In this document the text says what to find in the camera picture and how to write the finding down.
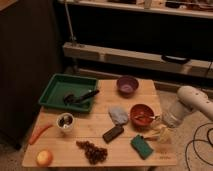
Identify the white shelf unit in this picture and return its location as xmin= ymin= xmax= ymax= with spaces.
xmin=56 ymin=0 xmax=213 ymax=87

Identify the black handle on shelf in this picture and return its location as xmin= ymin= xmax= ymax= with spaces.
xmin=161 ymin=55 xmax=190 ymax=64

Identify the wooden folding table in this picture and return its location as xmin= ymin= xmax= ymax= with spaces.
xmin=22 ymin=79 xmax=177 ymax=168

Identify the bunch of dark grapes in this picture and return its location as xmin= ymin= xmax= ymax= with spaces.
xmin=76 ymin=141 xmax=108 ymax=164

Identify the white cup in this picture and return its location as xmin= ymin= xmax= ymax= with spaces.
xmin=56 ymin=113 xmax=74 ymax=134

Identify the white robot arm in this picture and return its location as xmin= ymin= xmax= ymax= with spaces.
xmin=144 ymin=86 xmax=213 ymax=142

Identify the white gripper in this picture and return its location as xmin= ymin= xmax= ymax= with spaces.
xmin=142 ymin=116 xmax=172 ymax=143

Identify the dark brown rectangular block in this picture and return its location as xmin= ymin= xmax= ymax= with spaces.
xmin=103 ymin=125 xmax=124 ymax=143

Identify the green sponge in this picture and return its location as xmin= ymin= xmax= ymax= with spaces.
xmin=131 ymin=135 xmax=153 ymax=159

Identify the red yellow apple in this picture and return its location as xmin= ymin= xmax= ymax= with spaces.
xmin=36 ymin=150 xmax=53 ymax=167

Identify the grey blue cloth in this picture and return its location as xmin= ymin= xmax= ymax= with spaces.
xmin=108 ymin=106 xmax=128 ymax=125

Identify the orange carrot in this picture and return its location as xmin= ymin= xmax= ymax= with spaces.
xmin=29 ymin=124 xmax=52 ymax=145

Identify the purple bowl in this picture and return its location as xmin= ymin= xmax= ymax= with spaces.
xmin=116 ymin=75 xmax=139 ymax=95

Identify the dark cabinet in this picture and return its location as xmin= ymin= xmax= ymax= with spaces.
xmin=0 ymin=0 xmax=62 ymax=149

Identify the black cable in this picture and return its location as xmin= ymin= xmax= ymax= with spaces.
xmin=184 ymin=59 xmax=213 ymax=171

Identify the red bowl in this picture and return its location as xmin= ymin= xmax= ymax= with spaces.
xmin=130 ymin=104 xmax=154 ymax=127

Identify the green plastic tray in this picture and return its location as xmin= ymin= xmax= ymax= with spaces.
xmin=39 ymin=74 xmax=98 ymax=113

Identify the yellow banana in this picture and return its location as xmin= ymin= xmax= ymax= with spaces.
xmin=148 ymin=127 xmax=170 ymax=143

